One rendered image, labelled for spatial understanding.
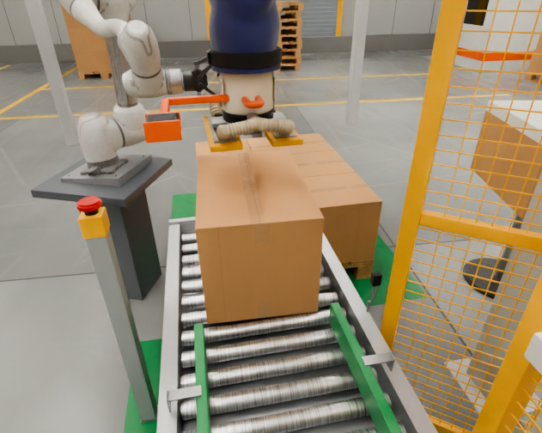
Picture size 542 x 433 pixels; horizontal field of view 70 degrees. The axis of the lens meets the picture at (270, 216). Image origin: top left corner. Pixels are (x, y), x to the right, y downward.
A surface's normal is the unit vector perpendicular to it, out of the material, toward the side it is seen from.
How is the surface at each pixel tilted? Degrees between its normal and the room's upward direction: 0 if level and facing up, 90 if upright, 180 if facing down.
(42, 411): 0
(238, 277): 90
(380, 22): 90
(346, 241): 90
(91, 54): 90
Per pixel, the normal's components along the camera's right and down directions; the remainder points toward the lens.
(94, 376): -0.01, -0.86
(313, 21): 0.13, 0.51
